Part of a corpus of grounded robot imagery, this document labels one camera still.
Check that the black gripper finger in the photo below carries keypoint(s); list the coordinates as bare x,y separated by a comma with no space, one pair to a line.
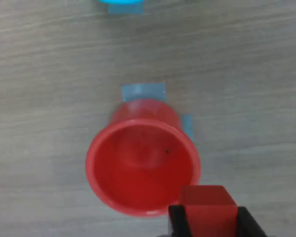
250,227
177,222

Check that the red cube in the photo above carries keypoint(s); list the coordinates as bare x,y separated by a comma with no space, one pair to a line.
207,212

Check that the red plastic bin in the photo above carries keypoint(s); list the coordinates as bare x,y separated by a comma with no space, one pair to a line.
138,172

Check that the small tape piece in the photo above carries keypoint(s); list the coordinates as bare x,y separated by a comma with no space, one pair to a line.
188,126
143,92

